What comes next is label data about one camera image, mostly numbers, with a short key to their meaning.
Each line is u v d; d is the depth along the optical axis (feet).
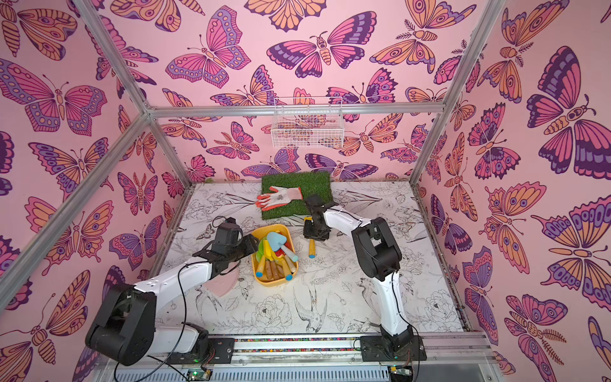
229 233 2.28
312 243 3.19
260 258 3.00
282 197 3.59
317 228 2.81
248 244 2.63
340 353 2.40
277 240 3.17
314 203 2.73
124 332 1.37
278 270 2.86
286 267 2.78
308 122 3.12
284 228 3.19
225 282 2.89
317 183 3.82
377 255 1.83
